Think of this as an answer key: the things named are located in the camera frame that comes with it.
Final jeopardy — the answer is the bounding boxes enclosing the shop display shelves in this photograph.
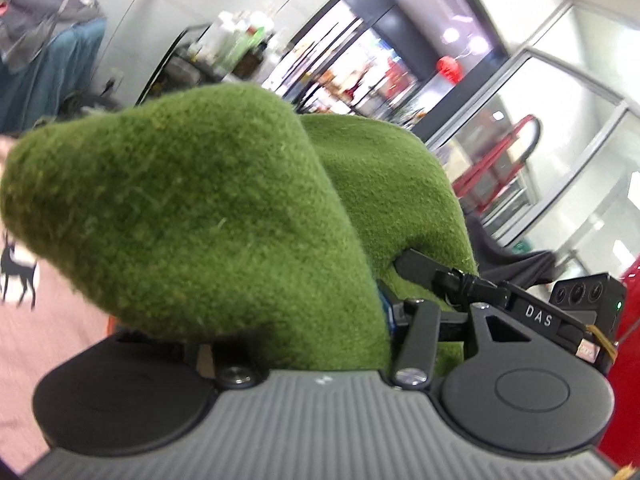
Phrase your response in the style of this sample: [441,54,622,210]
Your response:
[267,0,431,128]

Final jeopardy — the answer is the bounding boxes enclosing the dark grey treatment bed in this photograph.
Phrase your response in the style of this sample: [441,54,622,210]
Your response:
[0,0,109,134]

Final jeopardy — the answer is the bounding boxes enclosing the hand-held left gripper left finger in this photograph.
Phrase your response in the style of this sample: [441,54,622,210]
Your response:
[215,344,259,390]

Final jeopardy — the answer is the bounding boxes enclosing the pink polka dot blanket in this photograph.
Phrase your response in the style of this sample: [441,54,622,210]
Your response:
[0,135,118,463]

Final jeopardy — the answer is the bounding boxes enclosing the dark cloth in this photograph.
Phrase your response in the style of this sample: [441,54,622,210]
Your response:
[462,207,572,292]

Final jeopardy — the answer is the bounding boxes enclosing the white bottle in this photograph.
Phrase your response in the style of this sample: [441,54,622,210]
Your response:
[199,10,237,62]

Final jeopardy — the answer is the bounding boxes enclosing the grey towel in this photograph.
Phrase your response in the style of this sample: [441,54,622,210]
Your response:
[0,0,103,71]

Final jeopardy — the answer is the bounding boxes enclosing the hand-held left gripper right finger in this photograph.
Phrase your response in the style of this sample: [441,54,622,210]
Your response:
[377,282,533,390]

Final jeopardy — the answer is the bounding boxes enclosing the green knit sweater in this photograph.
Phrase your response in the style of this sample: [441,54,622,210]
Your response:
[0,82,478,378]

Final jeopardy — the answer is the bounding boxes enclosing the green bottle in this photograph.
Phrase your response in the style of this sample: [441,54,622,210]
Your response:
[227,24,267,69]

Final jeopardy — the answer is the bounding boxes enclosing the black wire rack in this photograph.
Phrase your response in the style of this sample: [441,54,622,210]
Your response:
[134,22,281,111]

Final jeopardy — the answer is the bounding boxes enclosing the red lantern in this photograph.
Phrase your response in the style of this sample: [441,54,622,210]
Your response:
[436,56,464,82]

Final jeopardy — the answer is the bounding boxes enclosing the red glossy object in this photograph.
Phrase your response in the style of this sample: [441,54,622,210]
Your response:
[606,254,640,463]

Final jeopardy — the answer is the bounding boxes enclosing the red hand cart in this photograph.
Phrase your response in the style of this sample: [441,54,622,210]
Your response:
[449,114,544,212]

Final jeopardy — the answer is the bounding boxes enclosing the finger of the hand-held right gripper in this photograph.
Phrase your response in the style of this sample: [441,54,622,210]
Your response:
[394,248,508,307]

